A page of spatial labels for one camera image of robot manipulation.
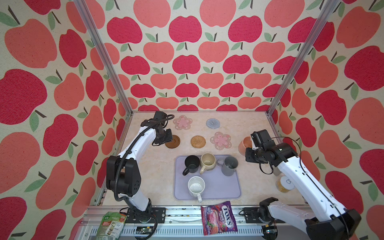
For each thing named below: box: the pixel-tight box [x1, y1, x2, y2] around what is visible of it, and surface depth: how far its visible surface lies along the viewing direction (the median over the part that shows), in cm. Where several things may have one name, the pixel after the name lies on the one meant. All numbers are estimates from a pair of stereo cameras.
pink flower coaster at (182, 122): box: [173, 115, 193, 131], surface depth 117 cm
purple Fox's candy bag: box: [200, 201, 239, 236], surface depth 73 cm
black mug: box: [182, 155, 201, 176], surface depth 86 cm
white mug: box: [187, 176, 206, 203], surface depth 79 cm
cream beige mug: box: [200, 152, 216, 175], surface depth 86 cm
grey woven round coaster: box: [206, 118, 221, 129], surface depth 117 cm
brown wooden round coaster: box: [165, 134, 181, 149], surface depth 104 cm
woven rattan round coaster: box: [190, 135, 207, 149], surface depth 106 cm
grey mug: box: [217, 156, 239, 177], surface depth 87 cm
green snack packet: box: [96, 211, 128, 240], surface depth 71 cm
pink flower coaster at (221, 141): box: [210, 131, 232, 151], surface depth 106 cm
